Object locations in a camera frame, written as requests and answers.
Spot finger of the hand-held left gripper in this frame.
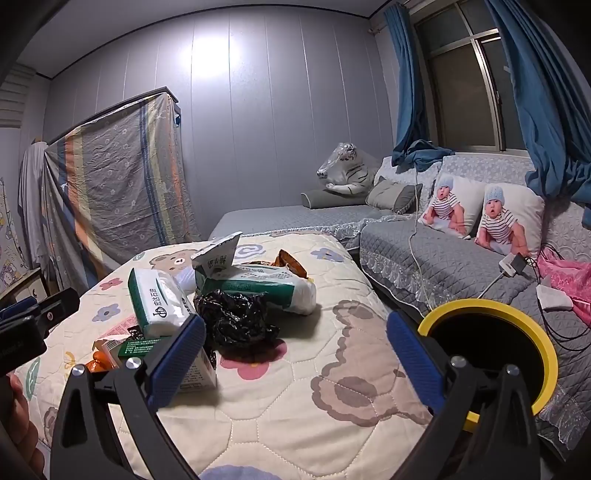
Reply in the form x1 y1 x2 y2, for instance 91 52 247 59
0 296 41 326
34 288 80 335

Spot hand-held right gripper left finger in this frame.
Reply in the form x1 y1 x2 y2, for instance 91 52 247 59
50 314 207 480

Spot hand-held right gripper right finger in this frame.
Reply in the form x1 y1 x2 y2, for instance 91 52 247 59
386 310 541 480

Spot green white tissue pack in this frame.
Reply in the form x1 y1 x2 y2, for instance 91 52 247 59
128 267 200 339

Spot large green white plastic package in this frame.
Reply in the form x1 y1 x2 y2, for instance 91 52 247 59
191 232 317 316

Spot yellow rimmed black bin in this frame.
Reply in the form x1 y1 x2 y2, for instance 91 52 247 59
418 299 560 435

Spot person's left hand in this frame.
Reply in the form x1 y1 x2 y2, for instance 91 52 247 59
8 373 46 479

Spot drawer cabinet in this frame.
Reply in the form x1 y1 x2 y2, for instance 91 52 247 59
9 268 49 305

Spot small green white box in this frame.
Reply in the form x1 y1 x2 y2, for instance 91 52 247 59
117 338 219 393

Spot black plastic bag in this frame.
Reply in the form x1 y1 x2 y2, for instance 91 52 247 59
193 290 286 365

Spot grey quilted lace-edged sofa cover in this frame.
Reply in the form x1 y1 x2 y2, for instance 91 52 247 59
359 198 591 462

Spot grey hanging cloth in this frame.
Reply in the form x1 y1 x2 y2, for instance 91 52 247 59
17 141 51 268

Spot cream bear flower printed blanket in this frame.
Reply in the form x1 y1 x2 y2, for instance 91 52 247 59
16 231 444 480

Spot white power strip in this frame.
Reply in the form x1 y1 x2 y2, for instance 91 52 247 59
498 253 527 278

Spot striped floral hanging sheet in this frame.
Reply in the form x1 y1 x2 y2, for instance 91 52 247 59
41 90 200 296

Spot orange snack wrapper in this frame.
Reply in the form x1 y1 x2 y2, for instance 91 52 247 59
242 249 309 280

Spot baby print pillow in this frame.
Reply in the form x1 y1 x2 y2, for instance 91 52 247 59
475 182 546 258
418 173 485 240

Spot white folded paper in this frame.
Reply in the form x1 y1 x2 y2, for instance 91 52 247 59
536 284 574 311

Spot grey square cushion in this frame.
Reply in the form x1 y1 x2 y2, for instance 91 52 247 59
366 176 423 215

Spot pink cloth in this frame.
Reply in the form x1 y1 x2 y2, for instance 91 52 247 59
538 258 591 319

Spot light grey patterned backrest cushion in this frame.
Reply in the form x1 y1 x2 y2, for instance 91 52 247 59
441 153 546 197
373 157 444 213

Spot grey bed with lace edge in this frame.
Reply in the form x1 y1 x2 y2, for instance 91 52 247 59
208 203 393 252

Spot grey bolster pillow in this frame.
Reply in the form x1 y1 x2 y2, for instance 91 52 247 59
300 188 370 210

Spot white tiger plush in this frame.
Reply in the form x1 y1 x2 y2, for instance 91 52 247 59
316 142 384 198

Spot blue crumpled cloth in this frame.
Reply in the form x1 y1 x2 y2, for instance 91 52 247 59
392 138 455 172

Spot white air conditioner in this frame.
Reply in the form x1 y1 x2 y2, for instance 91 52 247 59
0 64 38 130

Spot blue curtain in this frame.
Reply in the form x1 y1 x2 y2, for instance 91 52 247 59
485 0 591 206
384 2 431 168

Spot metal framed window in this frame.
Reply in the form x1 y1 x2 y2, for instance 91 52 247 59
413 0 529 155

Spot cartoon wall poster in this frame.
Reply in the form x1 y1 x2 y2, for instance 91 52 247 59
0 178 28 296

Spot white cable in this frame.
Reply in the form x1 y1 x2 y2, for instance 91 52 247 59
406 168 509 319

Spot black cables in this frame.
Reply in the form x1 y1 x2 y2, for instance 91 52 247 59
526 242 591 342

